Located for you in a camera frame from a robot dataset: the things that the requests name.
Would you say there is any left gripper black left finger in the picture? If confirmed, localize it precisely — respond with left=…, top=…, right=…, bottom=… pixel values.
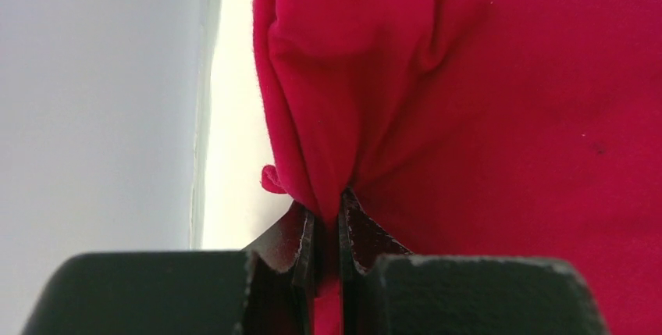
left=243, top=202, right=315, bottom=334

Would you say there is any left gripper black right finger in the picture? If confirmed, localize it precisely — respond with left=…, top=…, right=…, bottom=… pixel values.
left=337, top=188, right=412, bottom=334

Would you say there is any crimson red t shirt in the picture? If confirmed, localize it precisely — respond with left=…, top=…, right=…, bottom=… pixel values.
left=253, top=0, right=661, bottom=334

